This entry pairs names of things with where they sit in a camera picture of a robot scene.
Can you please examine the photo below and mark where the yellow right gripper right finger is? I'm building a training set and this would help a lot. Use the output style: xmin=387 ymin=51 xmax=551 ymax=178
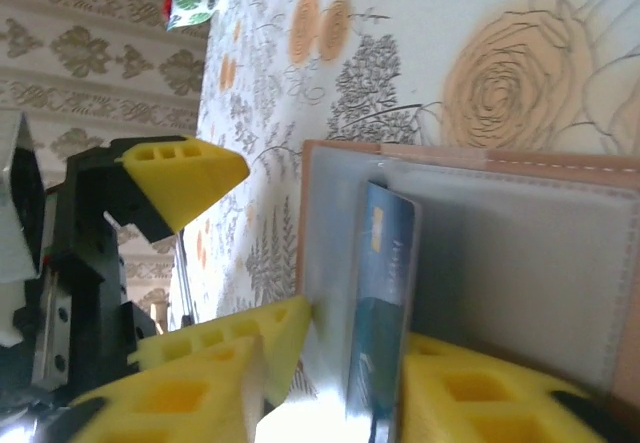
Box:
xmin=399 ymin=332 xmax=616 ymax=443

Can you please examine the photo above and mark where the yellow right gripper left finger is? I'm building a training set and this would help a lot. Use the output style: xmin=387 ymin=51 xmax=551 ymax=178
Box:
xmin=29 ymin=335 xmax=274 ymax=443

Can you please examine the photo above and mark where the blue credit card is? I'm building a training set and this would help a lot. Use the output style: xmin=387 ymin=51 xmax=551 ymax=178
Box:
xmin=344 ymin=180 xmax=421 ymax=443

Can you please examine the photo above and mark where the floral tablecloth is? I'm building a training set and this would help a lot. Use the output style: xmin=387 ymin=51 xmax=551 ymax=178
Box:
xmin=192 ymin=0 xmax=640 ymax=404

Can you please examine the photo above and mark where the aluminium table side rail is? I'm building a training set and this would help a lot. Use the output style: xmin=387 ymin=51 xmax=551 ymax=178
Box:
xmin=172 ymin=232 xmax=194 ymax=329

